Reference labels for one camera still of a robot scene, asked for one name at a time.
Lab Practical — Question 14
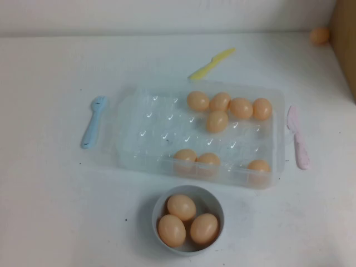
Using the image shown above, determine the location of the beige plastic egg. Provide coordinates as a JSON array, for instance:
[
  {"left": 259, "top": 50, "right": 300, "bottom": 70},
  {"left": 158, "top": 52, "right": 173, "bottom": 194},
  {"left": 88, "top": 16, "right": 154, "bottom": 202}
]
[
  {"left": 196, "top": 152, "right": 221, "bottom": 177},
  {"left": 309, "top": 26, "right": 331, "bottom": 46},
  {"left": 209, "top": 92, "right": 232, "bottom": 112},
  {"left": 252, "top": 97, "right": 273, "bottom": 121},
  {"left": 186, "top": 91, "right": 210, "bottom": 112},
  {"left": 173, "top": 149, "right": 197, "bottom": 175},
  {"left": 190, "top": 213, "right": 219, "bottom": 245},
  {"left": 246, "top": 160, "right": 272, "bottom": 186},
  {"left": 157, "top": 214, "right": 186, "bottom": 249},
  {"left": 205, "top": 110, "right": 229, "bottom": 134},
  {"left": 167, "top": 194, "right": 197, "bottom": 222},
  {"left": 229, "top": 97, "right": 254, "bottom": 120}
]

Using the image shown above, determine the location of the grey round bowl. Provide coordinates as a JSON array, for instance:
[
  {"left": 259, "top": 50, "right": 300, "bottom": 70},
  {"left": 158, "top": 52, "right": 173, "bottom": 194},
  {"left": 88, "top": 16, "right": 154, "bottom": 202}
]
[{"left": 151, "top": 185, "right": 225, "bottom": 257}]

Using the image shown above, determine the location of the clear plastic egg box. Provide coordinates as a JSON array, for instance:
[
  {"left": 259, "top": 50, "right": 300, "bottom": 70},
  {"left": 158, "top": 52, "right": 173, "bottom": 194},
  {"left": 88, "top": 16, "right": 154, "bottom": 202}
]
[{"left": 111, "top": 80, "right": 286, "bottom": 191}]

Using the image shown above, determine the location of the brown cardboard box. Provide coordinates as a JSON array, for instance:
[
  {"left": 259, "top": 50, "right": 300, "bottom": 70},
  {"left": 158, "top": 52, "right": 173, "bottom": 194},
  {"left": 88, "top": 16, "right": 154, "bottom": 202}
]
[{"left": 329, "top": 0, "right": 356, "bottom": 103}]

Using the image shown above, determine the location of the yellow plastic toy knife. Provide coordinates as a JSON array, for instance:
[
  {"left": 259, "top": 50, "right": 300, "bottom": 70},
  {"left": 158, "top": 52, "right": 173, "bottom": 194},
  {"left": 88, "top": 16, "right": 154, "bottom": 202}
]
[{"left": 189, "top": 47, "right": 236, "bottom": 81}]

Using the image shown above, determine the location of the blue plastic toy fork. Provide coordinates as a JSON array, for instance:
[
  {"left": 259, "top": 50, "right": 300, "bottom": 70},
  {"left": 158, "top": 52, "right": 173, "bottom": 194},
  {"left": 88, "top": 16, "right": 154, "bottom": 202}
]
[{"left": 81, "top": 96, "right": 109, "bottom": 150}]

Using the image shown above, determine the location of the pink plastic toy knife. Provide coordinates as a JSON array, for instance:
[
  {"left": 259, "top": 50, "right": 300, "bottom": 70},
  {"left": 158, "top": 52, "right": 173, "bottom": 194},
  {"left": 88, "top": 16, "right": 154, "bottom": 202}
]
[{"left": 286, "top": 105, "right": 311, "bottom": 170}]

